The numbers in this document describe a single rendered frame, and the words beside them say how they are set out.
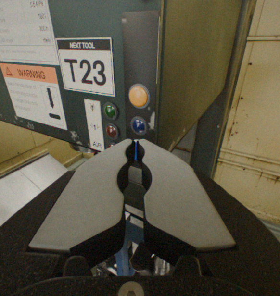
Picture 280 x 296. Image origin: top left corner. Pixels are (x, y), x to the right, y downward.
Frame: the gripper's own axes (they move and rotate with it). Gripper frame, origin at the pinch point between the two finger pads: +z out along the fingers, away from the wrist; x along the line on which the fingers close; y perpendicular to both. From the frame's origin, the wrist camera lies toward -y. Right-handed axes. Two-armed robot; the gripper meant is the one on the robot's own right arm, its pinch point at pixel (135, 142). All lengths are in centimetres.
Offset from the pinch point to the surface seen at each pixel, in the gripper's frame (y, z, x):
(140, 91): -0.7, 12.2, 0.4
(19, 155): 70, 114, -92
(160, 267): 40.7, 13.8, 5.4
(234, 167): 68, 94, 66
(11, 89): 2.3, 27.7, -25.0
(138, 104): 0.9, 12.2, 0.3
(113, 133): 6.1, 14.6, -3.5
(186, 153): 44, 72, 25
